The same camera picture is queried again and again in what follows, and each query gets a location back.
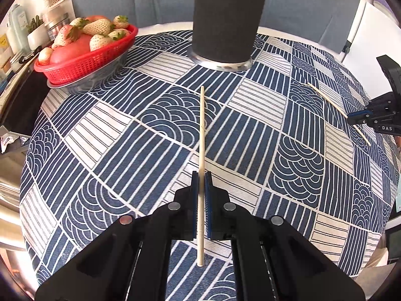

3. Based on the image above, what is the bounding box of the pile of white strawberries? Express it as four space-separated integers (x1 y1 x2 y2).
38 15 130 64

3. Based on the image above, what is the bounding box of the large red apple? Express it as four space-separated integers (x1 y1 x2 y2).
50 34 94 65

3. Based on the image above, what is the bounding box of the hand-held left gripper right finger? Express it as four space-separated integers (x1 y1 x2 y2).
204 171 365 301

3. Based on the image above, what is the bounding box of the white plastic bottle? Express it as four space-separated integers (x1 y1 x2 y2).
8 5 31 54

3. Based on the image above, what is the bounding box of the thick wooden chopstick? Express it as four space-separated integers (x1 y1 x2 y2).
197 86 208 266

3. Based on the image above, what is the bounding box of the red plastic basket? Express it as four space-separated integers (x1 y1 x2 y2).
34 23 138 85

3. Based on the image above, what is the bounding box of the metal tray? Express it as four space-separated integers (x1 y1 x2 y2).
47 48 129 95

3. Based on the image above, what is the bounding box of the metal lidded jar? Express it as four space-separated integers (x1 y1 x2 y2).
42 13 71 41

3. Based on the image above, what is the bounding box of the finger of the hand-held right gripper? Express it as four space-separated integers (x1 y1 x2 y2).
366 92 401 115
347 110 401 135

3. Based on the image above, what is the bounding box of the crumpled wrapper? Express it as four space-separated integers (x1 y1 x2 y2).
0 133 29 154

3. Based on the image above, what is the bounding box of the thin wooden chopstick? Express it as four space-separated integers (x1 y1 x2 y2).
307 82 372 146

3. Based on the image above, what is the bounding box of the black cylindrical utensil holder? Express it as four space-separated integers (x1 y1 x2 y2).
188 0 270 71

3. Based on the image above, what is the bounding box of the potted plant in white pot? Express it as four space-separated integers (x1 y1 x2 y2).
27 16 48 51

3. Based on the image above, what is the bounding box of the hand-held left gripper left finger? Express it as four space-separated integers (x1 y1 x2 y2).
34 171 201 301

